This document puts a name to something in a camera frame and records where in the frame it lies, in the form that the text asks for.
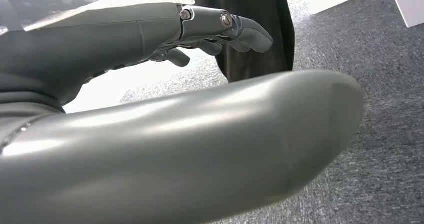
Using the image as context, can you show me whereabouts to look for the person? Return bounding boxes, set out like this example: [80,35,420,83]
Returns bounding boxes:
[170,0,296,83]

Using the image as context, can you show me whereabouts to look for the white panel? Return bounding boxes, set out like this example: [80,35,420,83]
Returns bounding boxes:
[387,0,424,28]

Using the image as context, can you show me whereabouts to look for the dark grey carpet mat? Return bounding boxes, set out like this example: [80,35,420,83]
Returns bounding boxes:
[119,0,424,224]

